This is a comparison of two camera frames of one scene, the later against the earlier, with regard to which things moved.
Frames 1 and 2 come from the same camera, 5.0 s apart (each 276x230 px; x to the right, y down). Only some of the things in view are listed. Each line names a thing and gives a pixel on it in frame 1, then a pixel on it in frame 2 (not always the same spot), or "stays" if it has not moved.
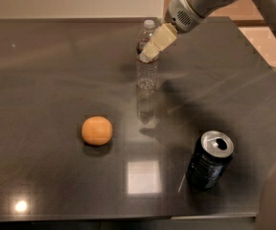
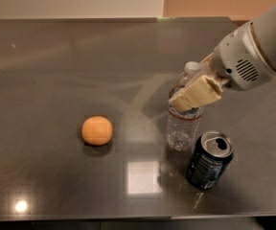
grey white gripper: [180, 17] -> [240, 59]
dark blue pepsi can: [209, 159] stays
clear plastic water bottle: [147, 74] -> [183, 127]
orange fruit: [97, 130] stays
